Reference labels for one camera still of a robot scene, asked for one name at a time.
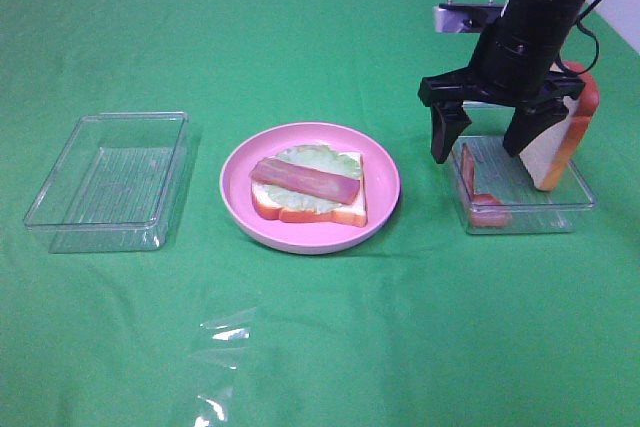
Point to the clear plastic container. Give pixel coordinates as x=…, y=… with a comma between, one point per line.
x=115, y=184
x=532, y=211

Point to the clear tape patch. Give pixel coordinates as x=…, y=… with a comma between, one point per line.
x=214, y=362

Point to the toast bread slice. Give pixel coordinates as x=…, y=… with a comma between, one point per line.
x=275, y=203

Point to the upright bread slice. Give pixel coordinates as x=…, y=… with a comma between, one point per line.
x=548, y=155

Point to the pink round plate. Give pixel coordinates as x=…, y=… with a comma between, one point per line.
x=381, y=182

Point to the clear left plastic container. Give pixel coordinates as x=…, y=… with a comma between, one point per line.
x=115, y=184

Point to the green lettuce leaf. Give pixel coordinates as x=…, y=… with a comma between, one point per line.
x=311, y=178

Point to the green tablecloth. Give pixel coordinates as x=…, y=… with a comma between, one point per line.
x=422, y=325

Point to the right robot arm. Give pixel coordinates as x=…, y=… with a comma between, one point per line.
x=511, y=66

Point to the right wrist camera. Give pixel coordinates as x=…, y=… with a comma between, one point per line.
x=457, y=17

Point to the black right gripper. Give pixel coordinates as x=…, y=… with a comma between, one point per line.
x=511, y=65

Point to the ham slice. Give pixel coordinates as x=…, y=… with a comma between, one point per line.
x=305, y=180

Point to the clear right plastic container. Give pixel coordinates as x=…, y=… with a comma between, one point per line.
x=532, y=211

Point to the wavy bacon strip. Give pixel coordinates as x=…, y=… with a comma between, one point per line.
x=485, y=208

